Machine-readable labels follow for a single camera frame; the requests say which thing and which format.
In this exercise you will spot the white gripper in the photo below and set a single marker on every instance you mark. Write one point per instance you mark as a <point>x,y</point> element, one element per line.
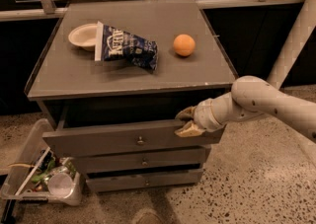
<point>203,114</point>

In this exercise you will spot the grey top drawer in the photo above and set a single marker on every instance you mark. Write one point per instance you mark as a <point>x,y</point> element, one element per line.
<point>96,131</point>

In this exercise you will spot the grey drawer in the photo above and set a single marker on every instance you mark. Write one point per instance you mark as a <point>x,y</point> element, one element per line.
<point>96,131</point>
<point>141,160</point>
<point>158,179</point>

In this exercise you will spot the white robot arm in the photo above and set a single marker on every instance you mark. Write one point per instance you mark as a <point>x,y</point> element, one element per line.
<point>252,97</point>

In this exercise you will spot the grey middle drawer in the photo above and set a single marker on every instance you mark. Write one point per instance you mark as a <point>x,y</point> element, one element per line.
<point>141,160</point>

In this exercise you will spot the grey drawer cabinet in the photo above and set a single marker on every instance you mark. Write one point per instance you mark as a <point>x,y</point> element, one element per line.
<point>69,76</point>

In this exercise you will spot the grey bottom drawer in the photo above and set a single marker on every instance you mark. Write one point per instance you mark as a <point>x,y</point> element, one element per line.
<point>158,179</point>

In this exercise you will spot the orange fruit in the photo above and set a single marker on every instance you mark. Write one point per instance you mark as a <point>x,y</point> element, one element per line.
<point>184,45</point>

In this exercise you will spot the blue chip bag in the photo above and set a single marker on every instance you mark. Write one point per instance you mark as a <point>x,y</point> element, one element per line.
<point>115,44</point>

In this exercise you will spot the green can in bin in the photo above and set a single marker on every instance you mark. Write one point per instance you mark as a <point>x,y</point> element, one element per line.
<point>54,168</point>

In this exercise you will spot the white plastic cup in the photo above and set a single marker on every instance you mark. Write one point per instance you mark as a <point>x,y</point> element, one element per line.
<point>60,185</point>

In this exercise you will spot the clear plastic bin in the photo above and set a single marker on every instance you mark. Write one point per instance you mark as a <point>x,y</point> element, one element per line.
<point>33,159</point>

